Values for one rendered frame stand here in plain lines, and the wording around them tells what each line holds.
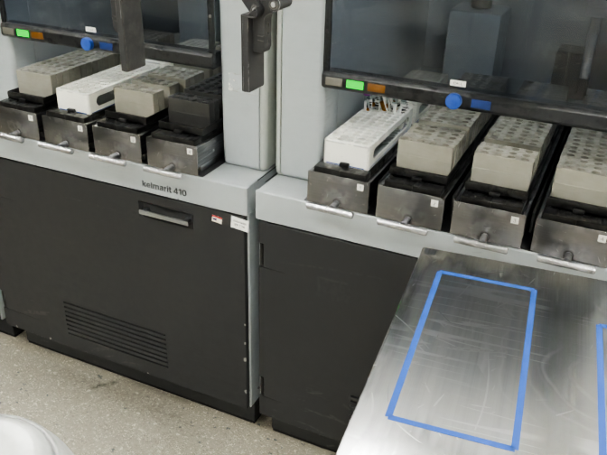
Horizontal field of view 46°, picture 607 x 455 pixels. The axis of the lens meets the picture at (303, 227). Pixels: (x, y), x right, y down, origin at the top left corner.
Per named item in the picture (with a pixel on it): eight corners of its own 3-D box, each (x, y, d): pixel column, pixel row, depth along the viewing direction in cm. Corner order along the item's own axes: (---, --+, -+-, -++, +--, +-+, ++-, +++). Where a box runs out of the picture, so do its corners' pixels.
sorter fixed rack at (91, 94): (132, 82, 198) (130, 60, 195) (163, 88, 195) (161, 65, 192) (57, 113, 174) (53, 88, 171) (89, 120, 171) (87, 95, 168)
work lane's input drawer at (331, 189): (406, 109, 205) (408, 78, 200) (452, 117, 200) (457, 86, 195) (296, 209, 146) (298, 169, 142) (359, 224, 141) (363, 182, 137)
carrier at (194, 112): (215, 127, 163) (214, 102, 160) (210, 130, 162) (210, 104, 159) (172, 119, 167) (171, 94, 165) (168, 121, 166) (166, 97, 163)
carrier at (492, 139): (538, 171, 145) (544, 143, 142) (536, 175, 143) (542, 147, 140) (481, 161, 149) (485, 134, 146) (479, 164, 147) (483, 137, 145)
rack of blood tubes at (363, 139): (371, 125, 173) (373, 99, 170) (411, 132, 169) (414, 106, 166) (322, 167, 149) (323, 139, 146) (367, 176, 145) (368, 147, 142)
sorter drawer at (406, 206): (458, 118, 199) (462, 87, 195) (508, 126, 194) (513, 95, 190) (367, 226, 140) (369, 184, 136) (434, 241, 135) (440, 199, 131)
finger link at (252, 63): (256, 8, 65) (264, 9, 64) (256, 83, 68) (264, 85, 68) (240, 13, 62) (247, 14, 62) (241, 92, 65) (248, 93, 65)
